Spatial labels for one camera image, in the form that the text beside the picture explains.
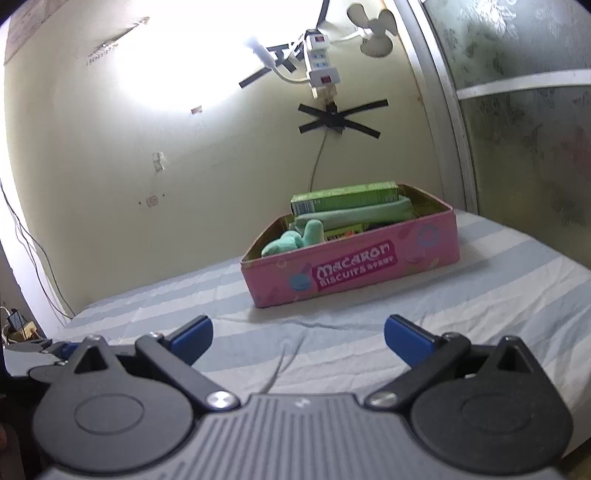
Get green plush toy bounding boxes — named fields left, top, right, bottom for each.
left=261, top=219, right=325, bottom=258

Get green box with blue end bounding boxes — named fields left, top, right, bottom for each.
left=323, top=223, right=366, bottom=241

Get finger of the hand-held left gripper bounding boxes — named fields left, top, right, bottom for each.
left=4, top=340, right=78, bottom=385

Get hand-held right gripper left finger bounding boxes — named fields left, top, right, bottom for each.
left=60, top=315, right=241, bottom=411

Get long green toothpaste box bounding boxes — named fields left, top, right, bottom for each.
left=291, top=181, right=399, bottom=216

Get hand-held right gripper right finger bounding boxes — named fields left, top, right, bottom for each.
left=366, top=314, right=544, bottom=411

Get striped blue bed sheet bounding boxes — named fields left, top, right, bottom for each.
left=60, top=210, right=591, bottom=462

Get brown wall board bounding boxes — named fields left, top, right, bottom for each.
left=4, top=0, right=62, bottom=64

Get hanging black cables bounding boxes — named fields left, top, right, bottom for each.
left=0, top=178, right=75, bottom=320

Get white power strip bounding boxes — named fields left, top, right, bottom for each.
left=304, top=28, right=341, bottom=100

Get black tape cross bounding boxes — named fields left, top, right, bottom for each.
left=298, top=99, right=389, bottom=140
left=238, top=39, right=309, bottom=89

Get pale green zip pouch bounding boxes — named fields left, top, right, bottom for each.
left=294, top=196, right=415, bottom=230

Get frosted glass sliding door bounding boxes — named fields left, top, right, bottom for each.
left=383, top=0, right=591, bottom=271

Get grey power cord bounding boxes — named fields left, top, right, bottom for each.
left=309, top=133, right=328, bottom=193

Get pink biscuit tin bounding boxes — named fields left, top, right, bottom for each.
left=240, top=183, right=461, bottom=309

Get white fan-shaped wall ornament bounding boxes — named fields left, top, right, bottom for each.
left=346, top=2, right=399, bottom=59

